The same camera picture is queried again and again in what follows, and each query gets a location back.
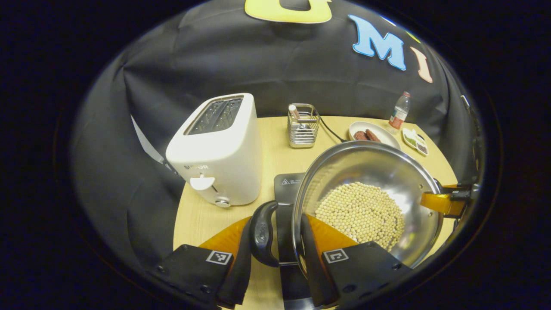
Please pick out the pile of green beans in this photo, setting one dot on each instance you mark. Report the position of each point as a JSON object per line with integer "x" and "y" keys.
{"x": 411, "y": 140}

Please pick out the white toaster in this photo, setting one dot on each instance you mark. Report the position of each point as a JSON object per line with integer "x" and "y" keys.
{"x": 224, "y": 146}

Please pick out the pile of soybeans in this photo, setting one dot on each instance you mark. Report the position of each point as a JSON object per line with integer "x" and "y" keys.
{"x": 357, "y": 211}

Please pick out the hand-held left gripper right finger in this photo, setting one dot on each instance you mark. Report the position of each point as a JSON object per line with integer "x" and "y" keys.
{"x": 316, "y": 275}

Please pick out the clear bottle with red label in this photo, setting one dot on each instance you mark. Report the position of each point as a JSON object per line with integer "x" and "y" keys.
{"x": 399, "y": 113}

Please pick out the stainless steel pot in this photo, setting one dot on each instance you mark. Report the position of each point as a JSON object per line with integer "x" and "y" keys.
{"x": 366, "y": 168}

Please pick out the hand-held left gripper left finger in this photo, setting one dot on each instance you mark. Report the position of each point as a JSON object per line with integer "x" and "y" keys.
{"x": 236, "y": 280}

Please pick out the round white plate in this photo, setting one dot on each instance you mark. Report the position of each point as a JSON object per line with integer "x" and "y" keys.
{"x": 385, "y": 134}

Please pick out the black induction cooktop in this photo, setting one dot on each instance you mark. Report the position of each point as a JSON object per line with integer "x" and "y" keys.
{"x": 285, "y": 232}

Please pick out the white divided dish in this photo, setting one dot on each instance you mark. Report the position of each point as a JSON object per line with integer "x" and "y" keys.
{"x": 409, "y": 134}

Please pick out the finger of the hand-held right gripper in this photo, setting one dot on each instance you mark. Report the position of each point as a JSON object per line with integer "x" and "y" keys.
{"x": 443, "y": 203}

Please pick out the black backdrop cloth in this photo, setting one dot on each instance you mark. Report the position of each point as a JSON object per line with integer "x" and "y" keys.
{"x": 301, "y": 64}

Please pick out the pile of dark red beans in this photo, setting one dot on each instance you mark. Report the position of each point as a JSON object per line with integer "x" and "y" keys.
{"x": 422, "y": 148}

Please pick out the brown meat piece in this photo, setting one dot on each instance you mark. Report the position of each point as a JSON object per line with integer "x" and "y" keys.
{"x": 373, "y": 135}
{"x": 360, "y": 135}

